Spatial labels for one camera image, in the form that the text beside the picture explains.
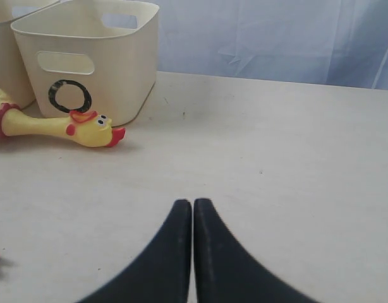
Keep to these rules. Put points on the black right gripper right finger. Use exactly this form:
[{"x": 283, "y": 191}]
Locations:
[{"x": 225, "y": 271}]

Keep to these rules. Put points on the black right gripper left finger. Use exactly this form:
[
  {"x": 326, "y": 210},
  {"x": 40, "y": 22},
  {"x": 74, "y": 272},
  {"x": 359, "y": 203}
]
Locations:
[{"x": 161, "y": 272}]

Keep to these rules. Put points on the whole rubber chicken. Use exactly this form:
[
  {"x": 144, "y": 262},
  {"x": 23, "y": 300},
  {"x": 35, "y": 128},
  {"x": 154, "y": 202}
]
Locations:
[{"x": 87, "y": 129}]

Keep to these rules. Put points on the cream bin with black circle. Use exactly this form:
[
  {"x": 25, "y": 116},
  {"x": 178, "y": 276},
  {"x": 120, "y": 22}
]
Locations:
[{"x": 91, "y": 55}]

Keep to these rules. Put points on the cream left plastic bin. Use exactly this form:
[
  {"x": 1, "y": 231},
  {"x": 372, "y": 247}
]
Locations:
[{"x": 13, "y": 76}]

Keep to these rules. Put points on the blue-white backdrop curtain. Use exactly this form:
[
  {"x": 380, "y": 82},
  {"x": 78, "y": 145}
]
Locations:
[{"x": 343, "y": 43}]

